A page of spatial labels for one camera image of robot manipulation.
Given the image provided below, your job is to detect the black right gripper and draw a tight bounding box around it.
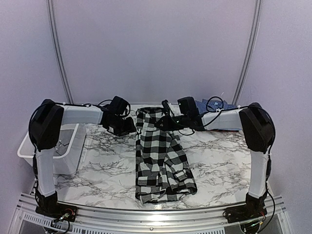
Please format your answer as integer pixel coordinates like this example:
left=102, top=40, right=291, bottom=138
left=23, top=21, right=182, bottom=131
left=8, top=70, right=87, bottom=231
left=155, top=114, right=190, bottom=131

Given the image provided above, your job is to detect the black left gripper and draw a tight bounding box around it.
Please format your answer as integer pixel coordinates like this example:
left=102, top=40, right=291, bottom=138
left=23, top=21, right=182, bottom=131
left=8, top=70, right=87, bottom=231
left=108, top=116, right=137, bottom=137

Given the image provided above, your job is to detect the black white checkered shirt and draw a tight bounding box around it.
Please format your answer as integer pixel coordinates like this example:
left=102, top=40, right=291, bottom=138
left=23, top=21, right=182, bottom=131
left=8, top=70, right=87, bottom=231
left=135, top=107, right=197, bottom=204

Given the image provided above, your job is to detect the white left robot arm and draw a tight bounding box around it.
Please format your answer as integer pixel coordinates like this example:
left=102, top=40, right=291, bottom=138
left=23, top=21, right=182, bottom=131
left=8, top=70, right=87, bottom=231
left=28, top=96, right=136, bottom=197

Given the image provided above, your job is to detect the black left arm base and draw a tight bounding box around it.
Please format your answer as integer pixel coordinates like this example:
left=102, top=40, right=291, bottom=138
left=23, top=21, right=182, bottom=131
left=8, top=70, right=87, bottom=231
left=35, top=192, right=78, bottom=222

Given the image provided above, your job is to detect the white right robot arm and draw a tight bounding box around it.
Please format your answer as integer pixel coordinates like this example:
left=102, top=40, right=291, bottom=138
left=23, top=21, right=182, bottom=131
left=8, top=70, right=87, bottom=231
left=155, top=97, right=276, bottom=198

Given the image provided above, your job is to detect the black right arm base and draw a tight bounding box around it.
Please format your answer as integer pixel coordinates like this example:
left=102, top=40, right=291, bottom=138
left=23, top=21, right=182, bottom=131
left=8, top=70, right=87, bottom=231
left=223, top=192, right=268, bottom=223

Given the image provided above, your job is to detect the folded blue checkered shirt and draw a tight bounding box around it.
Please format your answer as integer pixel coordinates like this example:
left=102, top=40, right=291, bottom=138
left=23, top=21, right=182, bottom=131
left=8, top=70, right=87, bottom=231
left=195, top=98, right=237, bottom=114

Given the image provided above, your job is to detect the grey cloth in bin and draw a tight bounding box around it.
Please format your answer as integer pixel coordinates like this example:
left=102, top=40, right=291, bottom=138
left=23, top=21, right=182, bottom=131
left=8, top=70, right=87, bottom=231
left=54, top=129, right=74, bottom=156

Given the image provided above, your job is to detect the white plastic bin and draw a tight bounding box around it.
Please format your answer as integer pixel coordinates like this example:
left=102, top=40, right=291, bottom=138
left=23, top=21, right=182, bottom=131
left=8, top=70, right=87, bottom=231
left=17, top=124, right=86, bottom=175

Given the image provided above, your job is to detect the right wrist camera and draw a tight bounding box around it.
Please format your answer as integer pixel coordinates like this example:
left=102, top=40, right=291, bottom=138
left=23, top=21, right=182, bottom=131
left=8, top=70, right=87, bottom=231
left=161, top=100, right=175, bottom=117

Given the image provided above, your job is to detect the aluminium front frame rail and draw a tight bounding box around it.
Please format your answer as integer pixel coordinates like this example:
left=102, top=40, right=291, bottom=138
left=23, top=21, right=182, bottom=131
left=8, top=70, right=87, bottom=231
left=8, top=194, right=293, bottom=234

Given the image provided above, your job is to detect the right aluminium wall post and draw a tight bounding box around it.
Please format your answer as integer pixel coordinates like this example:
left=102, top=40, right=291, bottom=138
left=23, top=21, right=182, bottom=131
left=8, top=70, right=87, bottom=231
left=232, top=0, right=263, bottom=105

